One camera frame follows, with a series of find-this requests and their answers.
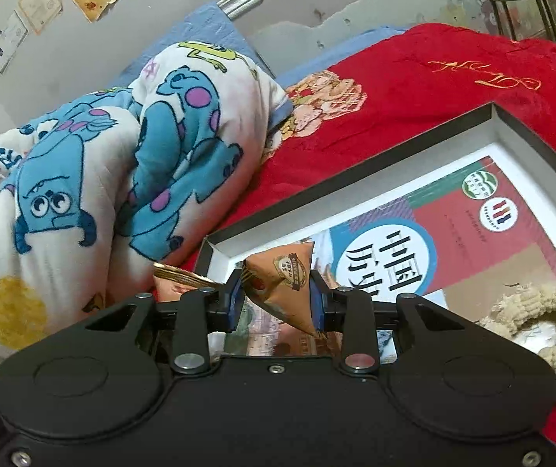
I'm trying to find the cream bordered wall certificate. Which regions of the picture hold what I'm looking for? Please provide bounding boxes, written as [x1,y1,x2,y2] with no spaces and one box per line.
[17,0,65,37]

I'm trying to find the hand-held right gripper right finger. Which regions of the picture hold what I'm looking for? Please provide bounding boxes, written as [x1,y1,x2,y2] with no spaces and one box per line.
[308,271,462,376]

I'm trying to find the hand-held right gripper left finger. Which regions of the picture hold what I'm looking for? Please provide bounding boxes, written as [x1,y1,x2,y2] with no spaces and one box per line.
[84,270,247,376]

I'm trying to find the black cardboard box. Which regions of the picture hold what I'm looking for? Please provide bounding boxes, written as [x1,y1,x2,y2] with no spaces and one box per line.
[195,101,556,400]

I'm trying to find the white framed wall certificate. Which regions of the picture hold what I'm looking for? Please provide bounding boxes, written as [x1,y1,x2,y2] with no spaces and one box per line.
[0,9,30,75]

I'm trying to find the colourful printed book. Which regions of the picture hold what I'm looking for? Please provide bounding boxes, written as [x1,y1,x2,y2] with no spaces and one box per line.
[224,156,556,395]

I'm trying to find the brown triangular snack packet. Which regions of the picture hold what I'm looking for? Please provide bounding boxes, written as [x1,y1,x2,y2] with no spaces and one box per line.
[153,262,221,305]
[241,238,328,340]

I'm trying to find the cartoon monster printed blanket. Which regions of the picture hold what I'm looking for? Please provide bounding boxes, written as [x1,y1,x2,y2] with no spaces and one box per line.
[0,40,291,367]

